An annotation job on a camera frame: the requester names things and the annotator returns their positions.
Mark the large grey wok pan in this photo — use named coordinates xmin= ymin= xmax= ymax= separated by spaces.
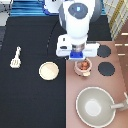
xmin=76 ymin=87 xmax=128 ymax=128

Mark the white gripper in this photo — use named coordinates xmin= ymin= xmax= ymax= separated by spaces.
xmin=56 ymin=34 xmax=100 ymax=60

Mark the pink stove top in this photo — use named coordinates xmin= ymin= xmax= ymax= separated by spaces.
xmin=66 ymin=41 xmax=128 ymax=128

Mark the cream slotted spatula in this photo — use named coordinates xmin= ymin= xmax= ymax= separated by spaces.
xmin=10 ymin=46 xmax=21 ymax=68

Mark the cream round plate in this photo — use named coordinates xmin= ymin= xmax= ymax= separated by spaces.
xmin=39 ymin=62 xmax=59 ymax=80

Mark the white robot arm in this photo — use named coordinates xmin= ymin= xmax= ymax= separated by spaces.
xmin=56 ymin=0 xmax=102 ymax=61

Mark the blue white robot base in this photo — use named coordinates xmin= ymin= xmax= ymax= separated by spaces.
xmin=44 ymin=0 xmax=63 ymax=15

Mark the black table mat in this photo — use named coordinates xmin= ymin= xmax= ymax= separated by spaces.
xmin=0 ymin=14 xmax=113 ymax=128

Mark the pink pot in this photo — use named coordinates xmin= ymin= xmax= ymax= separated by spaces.
xmin=74 ymin=59 xmax=92 ymax=77

